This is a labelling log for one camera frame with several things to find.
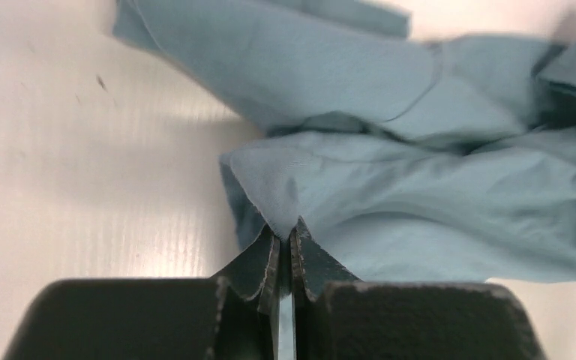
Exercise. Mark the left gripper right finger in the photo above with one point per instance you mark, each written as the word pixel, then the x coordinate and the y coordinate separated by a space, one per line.
pixel 311 269

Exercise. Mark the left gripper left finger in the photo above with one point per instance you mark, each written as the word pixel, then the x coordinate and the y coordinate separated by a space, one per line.
pixel 248 294

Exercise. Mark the blue-grey t-shirt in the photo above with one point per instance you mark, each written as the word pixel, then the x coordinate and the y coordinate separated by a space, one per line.
pixel 447 160

